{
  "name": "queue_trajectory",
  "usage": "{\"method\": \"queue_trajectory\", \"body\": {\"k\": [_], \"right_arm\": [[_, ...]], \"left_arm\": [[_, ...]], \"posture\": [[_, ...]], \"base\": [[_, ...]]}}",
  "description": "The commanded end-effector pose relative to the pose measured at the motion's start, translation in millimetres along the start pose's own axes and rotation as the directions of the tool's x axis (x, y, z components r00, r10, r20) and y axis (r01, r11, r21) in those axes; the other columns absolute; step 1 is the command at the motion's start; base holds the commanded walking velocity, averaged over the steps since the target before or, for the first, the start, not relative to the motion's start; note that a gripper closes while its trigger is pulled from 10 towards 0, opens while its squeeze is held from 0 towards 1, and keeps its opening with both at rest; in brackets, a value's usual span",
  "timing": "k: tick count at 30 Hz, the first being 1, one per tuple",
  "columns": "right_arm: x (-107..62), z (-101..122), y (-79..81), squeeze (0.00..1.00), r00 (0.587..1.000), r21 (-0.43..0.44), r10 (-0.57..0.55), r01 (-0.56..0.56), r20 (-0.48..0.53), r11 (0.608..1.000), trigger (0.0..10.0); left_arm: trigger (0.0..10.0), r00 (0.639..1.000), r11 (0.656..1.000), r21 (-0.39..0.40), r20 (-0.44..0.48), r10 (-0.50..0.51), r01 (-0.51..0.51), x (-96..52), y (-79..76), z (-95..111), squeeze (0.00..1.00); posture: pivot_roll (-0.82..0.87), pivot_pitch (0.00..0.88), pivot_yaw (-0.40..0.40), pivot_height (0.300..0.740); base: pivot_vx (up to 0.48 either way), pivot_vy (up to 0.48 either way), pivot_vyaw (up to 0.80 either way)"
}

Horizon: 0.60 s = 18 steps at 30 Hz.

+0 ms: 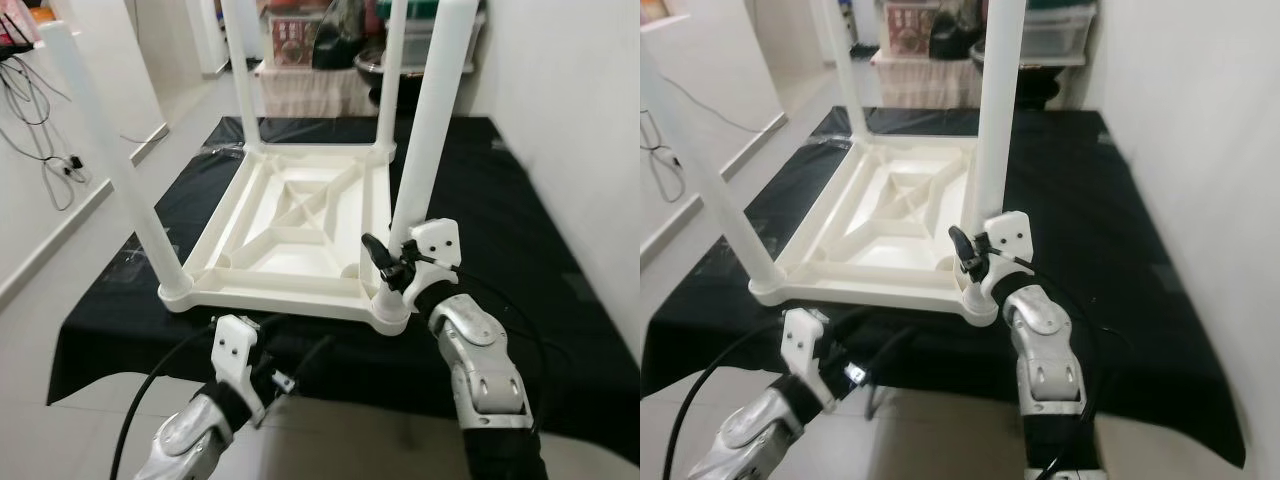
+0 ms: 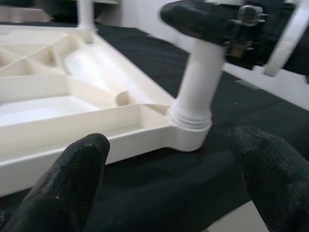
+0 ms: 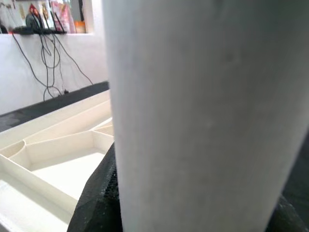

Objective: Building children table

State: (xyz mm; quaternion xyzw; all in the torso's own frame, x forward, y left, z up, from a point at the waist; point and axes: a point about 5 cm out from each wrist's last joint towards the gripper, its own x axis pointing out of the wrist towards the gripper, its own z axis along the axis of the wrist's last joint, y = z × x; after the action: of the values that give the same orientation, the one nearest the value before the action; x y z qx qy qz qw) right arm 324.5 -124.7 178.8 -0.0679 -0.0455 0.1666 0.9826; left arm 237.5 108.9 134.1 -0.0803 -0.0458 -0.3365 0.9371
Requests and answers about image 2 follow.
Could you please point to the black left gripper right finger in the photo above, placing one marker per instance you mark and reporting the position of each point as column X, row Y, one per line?
column 275, row 178

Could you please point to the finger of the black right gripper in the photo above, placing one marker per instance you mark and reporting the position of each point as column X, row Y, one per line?
column 198, row 17

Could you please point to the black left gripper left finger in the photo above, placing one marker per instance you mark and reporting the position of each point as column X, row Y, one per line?
column 60, row 193

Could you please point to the white plastic table leg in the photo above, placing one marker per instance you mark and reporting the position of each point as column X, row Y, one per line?
column 200, row 84
column 85, row 12

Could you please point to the white plastic children table top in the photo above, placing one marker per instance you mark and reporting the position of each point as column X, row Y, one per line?
column 48, row 108

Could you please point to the grey tape strip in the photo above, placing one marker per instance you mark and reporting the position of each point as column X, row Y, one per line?
column 246, row 84

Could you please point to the beige skirted side table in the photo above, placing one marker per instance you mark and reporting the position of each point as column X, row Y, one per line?
column 21, row 15

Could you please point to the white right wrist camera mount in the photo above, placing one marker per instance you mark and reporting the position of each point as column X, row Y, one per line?
column 287, row 41

